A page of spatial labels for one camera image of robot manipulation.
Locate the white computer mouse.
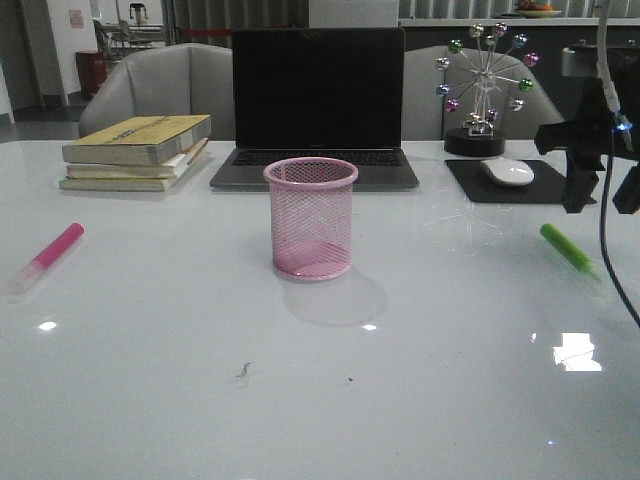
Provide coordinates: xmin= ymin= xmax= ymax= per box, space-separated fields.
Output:
xmin=480 ymin=158 xmax=535 ymax=187

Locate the middle book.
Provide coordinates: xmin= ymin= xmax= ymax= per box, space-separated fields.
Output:
xmin=66 ymin=139 xmax=209 ymax=179

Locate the bottom book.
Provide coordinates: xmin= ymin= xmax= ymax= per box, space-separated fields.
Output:
xmin=57 ymin=152 xmax=211 ymax=192

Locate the pink mesh pen holder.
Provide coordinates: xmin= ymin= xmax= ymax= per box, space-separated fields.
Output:
xmin=263 ymin=157 xmax=359 ymax=281

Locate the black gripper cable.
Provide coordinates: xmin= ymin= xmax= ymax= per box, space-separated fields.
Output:
xmin=597 ymin=0 xmax=640 ymax=329

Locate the black mouse pad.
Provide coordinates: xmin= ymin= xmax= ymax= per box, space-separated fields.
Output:
xmin=445 ymin=159 xmax=566 ymax=205

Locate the grey chair left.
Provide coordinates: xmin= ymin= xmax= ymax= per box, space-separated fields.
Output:
xmin=79 ymin=43 xmax=236 ymax=140

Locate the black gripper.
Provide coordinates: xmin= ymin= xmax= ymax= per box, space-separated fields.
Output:
xmin=534 ymin=45 xmax=639 ymax=213

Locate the green highlighter pen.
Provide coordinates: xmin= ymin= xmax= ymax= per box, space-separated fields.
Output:
xmin=539 ymin=223 xmax=600 ymax=280

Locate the pink highlighter pen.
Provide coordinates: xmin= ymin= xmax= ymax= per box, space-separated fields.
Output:
xmin=7 ymin=222 xmax=84 ymax=296

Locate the ferris wheel desk ornament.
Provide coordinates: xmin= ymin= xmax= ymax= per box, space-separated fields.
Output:
xmin=435 ymin=21 xmax=536 ymax=157

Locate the red trash bin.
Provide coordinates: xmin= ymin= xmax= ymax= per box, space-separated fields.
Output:
xmin=75 ymin=50 xmax=107 ymax=100

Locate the top yellow book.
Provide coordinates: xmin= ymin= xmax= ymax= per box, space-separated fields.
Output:
xmin=62 ymin=114 xmax=211 ymax=166

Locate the grey open laptop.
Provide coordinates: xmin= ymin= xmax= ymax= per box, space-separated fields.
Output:
xmin=210 ymin=27 xmax=419 ymax=191

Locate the grey chair right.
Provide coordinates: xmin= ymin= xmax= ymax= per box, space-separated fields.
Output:
xmin=401 ymin=45 xmax=563 ymax=141

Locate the grey chair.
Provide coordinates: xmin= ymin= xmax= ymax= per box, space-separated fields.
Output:
xmin=401 ymin=45 xmax=563 ymax=141
xmin=79 ymin=43 xmax=236 ymax=140

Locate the fruit bowl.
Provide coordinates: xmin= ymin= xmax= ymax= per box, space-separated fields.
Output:
xmin=514 ymin=0 xmax=562 ymax=19

